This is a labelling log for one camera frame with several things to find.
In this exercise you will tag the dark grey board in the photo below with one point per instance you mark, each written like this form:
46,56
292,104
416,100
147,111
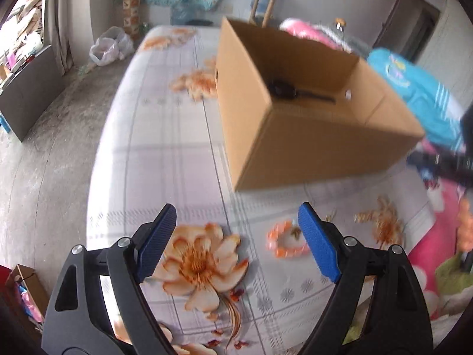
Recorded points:
31,92

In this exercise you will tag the white plastic bag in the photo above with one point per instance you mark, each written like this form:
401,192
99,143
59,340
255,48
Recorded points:
109,48

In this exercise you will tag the pink floral quilt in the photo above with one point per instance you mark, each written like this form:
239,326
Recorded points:
443,229

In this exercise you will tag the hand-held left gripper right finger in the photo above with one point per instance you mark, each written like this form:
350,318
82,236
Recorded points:
317,244

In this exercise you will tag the white wardrobe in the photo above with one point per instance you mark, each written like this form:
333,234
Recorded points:
449,51

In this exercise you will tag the brown cardboard box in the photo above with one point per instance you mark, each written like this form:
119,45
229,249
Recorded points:
314,144

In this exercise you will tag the cluttered shelf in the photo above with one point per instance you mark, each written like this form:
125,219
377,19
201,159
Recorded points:
20,37

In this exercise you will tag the gold hair clip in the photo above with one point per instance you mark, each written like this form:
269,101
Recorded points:
369,216

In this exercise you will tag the small gold clip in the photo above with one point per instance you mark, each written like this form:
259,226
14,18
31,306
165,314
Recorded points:
329,216

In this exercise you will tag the small open cardboard box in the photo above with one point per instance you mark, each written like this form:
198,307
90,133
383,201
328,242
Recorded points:
33,288

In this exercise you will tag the light blue striped bag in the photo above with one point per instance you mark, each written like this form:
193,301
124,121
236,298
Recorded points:
417,92

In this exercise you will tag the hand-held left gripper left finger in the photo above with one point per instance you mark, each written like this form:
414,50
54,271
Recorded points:
157,244

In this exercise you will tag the wooden crutch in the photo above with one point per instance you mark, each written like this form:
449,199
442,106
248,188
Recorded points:
258,3

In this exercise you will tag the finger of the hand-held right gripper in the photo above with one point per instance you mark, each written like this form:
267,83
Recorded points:
436,164

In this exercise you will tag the black wrist watch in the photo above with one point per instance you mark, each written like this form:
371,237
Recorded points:
284,88

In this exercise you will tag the orange patterned tall roll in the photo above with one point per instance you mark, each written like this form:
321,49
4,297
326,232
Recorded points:
132,3

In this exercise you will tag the folded pink blanket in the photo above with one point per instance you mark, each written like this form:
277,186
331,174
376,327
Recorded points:
306,29

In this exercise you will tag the yellow capped bottle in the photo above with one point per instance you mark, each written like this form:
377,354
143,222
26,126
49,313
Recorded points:
340,24

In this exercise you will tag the grey curtain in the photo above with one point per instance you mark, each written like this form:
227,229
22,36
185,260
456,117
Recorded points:
59,22

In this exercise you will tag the dark wooden door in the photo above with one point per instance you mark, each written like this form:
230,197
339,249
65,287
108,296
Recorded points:
410,26

